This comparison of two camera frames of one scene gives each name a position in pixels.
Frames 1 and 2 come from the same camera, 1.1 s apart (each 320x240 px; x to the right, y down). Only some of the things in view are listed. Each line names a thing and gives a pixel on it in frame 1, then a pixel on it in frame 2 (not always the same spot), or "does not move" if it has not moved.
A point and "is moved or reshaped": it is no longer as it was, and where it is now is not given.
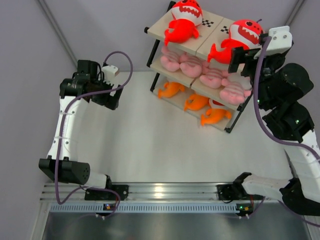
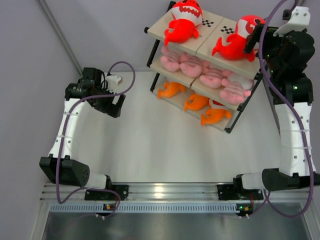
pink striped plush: (170, 59) does not move
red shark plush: (244, 34) is moved or reshaped
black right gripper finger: (239, 55) to (252, 38)
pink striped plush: (191, 66) does not move
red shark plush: (188, 15) does not move
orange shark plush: (196, 102) does not move
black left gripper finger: (114, 101) to (117, 112)
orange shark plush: (214, 115) does not move
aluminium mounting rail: (76, 191) does not move
